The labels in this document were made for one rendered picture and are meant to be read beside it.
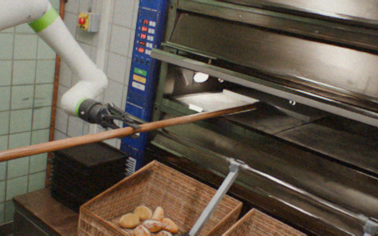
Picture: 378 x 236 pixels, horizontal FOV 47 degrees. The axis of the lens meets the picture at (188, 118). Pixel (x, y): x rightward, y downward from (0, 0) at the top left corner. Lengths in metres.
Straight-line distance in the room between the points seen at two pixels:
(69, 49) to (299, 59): 0.92
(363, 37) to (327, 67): 0.17
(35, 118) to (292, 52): 1.72
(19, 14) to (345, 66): 1.18
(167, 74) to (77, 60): 0.56
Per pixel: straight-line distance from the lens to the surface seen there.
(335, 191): 1.84
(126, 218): 2.13
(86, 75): 1.83
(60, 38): 1.78
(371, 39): 1.71
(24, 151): 1.33
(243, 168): 1.53
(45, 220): 2.20
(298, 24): 1.81
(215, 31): 2.02
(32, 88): 2.82
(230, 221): 1.98
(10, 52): 2.69
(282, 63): 1.82
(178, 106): 2.15
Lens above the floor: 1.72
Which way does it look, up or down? 16 degrees down
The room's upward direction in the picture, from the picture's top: 10 degrees clockwise
